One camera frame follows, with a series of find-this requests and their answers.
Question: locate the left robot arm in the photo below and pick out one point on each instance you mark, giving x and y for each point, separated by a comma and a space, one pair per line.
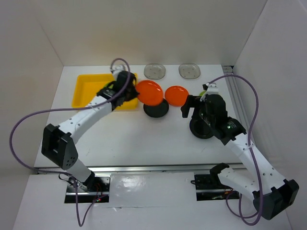
59, 142

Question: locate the orange plate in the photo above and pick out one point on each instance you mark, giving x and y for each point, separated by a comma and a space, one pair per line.
150, 93
176, 95

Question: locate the green plate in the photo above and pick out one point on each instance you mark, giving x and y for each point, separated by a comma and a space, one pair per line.
202, 93
109, 85

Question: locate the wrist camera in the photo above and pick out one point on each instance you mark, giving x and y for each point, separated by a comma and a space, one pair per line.
209, 88
116, 70

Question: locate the yellow plastic bin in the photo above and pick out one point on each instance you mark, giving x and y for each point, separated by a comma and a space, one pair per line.
87, 86

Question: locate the aluminium rail front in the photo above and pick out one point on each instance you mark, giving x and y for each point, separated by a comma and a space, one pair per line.
153, 168

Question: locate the clear plate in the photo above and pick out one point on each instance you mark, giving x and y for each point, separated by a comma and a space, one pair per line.
154, 71
189, 71

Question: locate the black plate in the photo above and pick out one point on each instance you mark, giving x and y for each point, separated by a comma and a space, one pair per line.
199, 128
157, 111

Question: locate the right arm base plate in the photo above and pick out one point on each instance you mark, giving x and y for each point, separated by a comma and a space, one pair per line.
207, 189

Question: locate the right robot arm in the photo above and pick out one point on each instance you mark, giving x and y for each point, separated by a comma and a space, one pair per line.
271, 193

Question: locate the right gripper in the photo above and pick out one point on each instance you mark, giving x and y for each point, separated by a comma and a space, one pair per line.
193, 101

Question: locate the aluminium rail right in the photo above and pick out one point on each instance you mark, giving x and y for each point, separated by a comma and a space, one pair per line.
232, 86

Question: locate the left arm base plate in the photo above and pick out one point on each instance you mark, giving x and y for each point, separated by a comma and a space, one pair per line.
98, 192

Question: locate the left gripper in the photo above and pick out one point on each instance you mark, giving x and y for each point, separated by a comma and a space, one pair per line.
134, 94

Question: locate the aluminium rail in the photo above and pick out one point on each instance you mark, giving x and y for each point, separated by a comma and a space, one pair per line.
232, 86
153, 168

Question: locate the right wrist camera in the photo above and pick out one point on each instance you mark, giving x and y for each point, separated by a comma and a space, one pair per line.
209, 88

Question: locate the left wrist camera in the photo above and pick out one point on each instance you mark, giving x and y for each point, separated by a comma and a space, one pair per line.
116, 70

